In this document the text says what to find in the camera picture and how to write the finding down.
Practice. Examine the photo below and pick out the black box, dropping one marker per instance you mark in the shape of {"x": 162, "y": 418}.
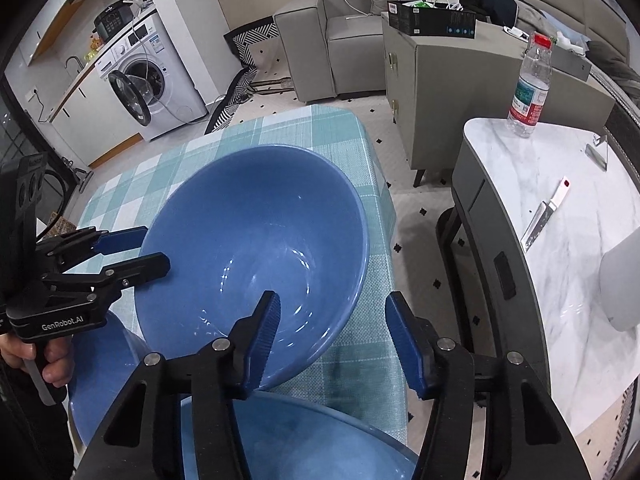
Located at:
{"x": 435, "y": 22}

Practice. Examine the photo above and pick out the white kitchen counter cabinet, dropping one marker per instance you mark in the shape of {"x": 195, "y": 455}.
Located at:
{"x": 85, "y": 105}

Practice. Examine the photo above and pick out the white washing machine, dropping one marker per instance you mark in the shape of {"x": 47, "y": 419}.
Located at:
{"x": 170, "y": 80}

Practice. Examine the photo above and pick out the white marble table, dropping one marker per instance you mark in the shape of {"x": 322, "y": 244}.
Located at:
{"x": 565, "y": 270}

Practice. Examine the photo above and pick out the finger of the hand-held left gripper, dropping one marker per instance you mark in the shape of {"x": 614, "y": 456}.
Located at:
{"x": 145, "y": 266}
{"x": 120, "y": 240}

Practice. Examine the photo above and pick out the metal faucet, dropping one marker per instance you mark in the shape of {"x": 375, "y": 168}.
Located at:
{"x": 74, "y": 62}

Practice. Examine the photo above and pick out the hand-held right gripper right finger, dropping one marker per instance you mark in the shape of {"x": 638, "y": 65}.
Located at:
{"x": 407, "y": 345}

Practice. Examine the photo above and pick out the grey side cabinet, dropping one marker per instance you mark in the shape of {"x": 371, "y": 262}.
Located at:
{"x": 450, "y": 90}

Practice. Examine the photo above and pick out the grey sofa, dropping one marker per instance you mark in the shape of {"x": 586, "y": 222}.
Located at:
{"x": 310, "y": 50}

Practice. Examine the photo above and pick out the dark glass door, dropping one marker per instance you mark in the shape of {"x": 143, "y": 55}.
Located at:
{"x": 20, "y": 120}

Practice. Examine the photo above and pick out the teal checked tablecloth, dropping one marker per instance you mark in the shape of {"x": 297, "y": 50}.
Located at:
{"x": 300, "y": 125}

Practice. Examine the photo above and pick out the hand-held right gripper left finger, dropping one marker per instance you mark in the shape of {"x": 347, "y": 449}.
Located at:
{"x": 265, "y": 340}

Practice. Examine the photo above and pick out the black pressure cooker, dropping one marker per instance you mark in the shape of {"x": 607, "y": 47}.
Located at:
{"x": 112, "y": 20}

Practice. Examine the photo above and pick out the blue bowl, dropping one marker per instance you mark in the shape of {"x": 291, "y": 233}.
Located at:
{"x": 240, "y": 230}
{"x": 310, "y": 435}
{"x": 100, "y": 360}

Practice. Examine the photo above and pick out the person's left hand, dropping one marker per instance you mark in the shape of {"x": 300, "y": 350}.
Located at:
{"x": 60, "y": 360}

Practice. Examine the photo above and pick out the plastic water bottle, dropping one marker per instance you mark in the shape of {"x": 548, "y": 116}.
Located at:
{"x": 530, "y": 90}

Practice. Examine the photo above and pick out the yellow and red containers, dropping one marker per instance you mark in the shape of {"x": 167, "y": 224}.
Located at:
{"x": 94, "y": 49}

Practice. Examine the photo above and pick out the kitchen knife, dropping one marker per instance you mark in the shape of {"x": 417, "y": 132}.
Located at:
{"x": 542, "y": 215}

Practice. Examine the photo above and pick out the person's left forearm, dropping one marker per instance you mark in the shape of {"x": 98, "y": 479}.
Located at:
{"x": 30, "y": 435}

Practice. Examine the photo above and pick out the grey mop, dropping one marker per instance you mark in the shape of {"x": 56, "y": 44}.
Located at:
{"x": 80, "y": 177}

